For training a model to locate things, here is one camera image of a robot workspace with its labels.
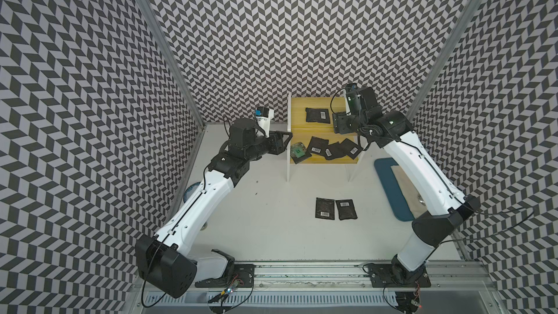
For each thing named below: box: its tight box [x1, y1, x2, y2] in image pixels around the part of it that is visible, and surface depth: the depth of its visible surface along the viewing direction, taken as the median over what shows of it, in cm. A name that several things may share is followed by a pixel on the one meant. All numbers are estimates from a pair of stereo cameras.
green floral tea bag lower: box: [289, 141, 313, 165], surface depth 88 cm
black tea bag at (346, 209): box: [335, 199, 359, 221], surface depth 91 cm
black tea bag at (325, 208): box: [315, 196, 335, 221], surface depth 91 cm
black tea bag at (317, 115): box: [305, 107, 331, 124], surface depth 78 cm
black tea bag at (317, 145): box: [306, 135, 330, 156], surface depth 91 cm
